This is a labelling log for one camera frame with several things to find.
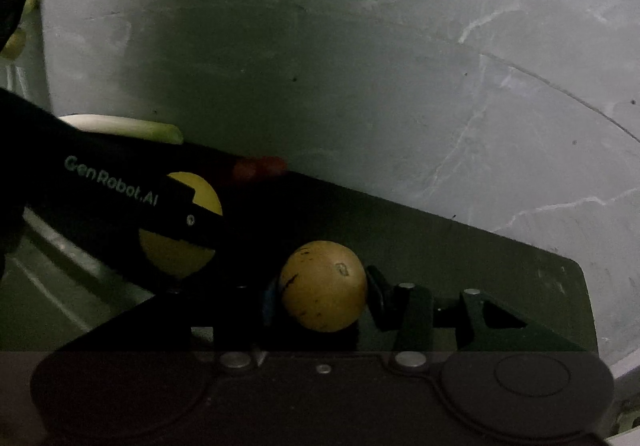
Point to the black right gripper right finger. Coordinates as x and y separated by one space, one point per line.
413 314

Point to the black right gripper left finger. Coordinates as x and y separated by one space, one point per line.
235 315

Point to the tan striped round melon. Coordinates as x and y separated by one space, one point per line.
324 286

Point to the yellow lemon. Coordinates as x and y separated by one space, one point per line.
183 239

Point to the red cherry tomato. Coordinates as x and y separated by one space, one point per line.
271 165
245 170

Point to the white green leek stalk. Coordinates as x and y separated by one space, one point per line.
125 127

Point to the black square side table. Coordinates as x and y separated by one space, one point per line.
271 216

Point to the silver metal tray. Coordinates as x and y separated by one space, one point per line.
52 291

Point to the clear plastic bag with potatoes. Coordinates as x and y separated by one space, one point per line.
16 42

